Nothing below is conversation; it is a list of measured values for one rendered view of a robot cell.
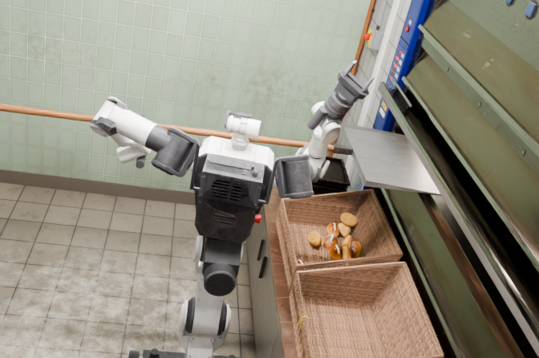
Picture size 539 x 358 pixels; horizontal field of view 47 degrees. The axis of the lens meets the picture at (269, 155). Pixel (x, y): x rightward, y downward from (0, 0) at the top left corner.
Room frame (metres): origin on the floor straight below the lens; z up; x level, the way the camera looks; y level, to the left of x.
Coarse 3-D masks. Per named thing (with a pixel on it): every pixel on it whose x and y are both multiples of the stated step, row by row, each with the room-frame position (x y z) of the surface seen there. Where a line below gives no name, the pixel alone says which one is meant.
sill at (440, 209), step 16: (432, 208) 2.27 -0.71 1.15; (448, 208) 2.24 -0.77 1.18; (448, 224) 2.12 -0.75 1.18; (464, 240) 2.02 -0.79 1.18; (464, 256) 1.93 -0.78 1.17; (480, 272) 1.84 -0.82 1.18; (480, 288) 1.76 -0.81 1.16; (496, 288) 1.76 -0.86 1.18; (496, 304) 1.67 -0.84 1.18; (496, 320) 1.62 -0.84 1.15; (512, 320) 1.61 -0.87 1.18; (512, 336) 1.53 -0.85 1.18; (512, 352) 1.50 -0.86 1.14; (528, 352) 1.47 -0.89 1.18
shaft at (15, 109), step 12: (0, 108) 2.24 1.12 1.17; (12, 108) 2.25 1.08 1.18; (24, 108) 2.27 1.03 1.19; (36, 108) 2.28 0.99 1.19; (84, 120) 2.31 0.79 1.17; (192, 132) 2.39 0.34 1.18; (204, 132) 2.40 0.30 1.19; (216, 132) 2.42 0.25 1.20; (288, 144) 2.47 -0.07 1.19; (300, 144) 2.49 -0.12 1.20
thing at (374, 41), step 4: (372, 28) 3.51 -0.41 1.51; (380, 28) 3.55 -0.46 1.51; (368, 32) 3.53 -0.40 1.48; (372, 32) 3.46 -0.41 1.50; (376, 32) 3.45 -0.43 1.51; (380, 32) 3.47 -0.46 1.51; (372, 36) 3.45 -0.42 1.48; (376, 36) 3.45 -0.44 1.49; (380, 36) 3.46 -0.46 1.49; (368, 40) 3.49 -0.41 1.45; (372, 40) 3.45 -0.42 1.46; (376, 40) 3.46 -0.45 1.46; (380, 40) 3.46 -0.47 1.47; (368, 44) 3.47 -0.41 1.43; (372, 44) 3.45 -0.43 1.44; (376, 44) 3.46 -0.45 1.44; (380, 44) 3.46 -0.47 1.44; (372, 48) 3.45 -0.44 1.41; (376, 48) 3.46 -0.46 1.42
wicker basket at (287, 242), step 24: (360, 192) 2.84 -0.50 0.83; (288, 216) 2.77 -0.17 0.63; (312, 216) 2.80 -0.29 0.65; (336, 216) 2.83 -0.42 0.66; (360, 216) 2.80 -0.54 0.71; (384, 216) 2.62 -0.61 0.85; (288, 240) 2.45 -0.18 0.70; (360, 240) 2.67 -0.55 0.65; (384, 240) 2.50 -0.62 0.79; (288, 264) 2.36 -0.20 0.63; (312, 264) 2.25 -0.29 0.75; (336, 264) 2.27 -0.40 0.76; (288, 288) 2.25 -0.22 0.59
